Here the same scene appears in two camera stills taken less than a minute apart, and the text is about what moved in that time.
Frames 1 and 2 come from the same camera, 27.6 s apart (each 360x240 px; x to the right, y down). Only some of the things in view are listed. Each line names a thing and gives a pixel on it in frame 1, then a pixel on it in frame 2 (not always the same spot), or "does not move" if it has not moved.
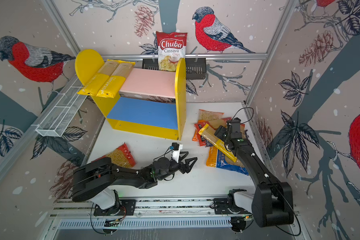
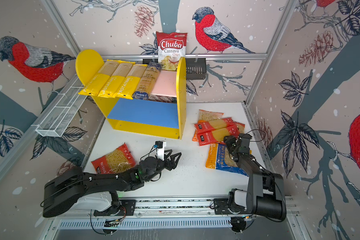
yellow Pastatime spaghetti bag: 208,133 → 130,82
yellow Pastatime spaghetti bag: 112,85 does not move
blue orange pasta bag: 217,158 does not move
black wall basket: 196,68 does not move
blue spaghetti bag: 208,143 → 147,81
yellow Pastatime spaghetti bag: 95,84 does not move
